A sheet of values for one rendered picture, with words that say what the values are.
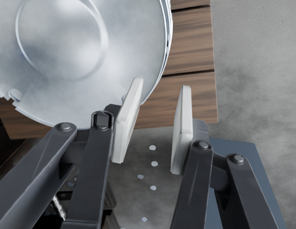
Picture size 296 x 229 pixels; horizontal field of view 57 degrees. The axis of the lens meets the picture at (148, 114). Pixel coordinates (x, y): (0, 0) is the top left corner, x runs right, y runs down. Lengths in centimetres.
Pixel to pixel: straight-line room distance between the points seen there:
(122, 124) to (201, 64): 30
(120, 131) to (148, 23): 24
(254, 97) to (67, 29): 61
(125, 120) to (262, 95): 73
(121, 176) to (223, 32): 60
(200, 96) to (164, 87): 6
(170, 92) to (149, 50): 10
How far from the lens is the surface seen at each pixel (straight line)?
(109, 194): 88
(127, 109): 17
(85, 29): 39
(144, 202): 110
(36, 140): 79
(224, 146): 87
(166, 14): 38
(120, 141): 16
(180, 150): 16
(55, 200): 94
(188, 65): 44
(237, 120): 89
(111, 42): 39
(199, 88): 45
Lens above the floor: 77
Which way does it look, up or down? 62 degrees down
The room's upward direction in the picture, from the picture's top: 164 degrees counter-clockwise
